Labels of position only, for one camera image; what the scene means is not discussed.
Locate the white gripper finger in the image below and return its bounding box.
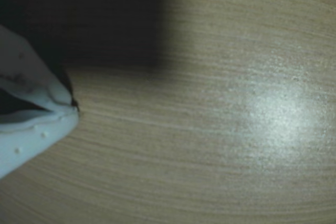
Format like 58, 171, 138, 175
0, 24, 79, 111
0, 107, 80, 180

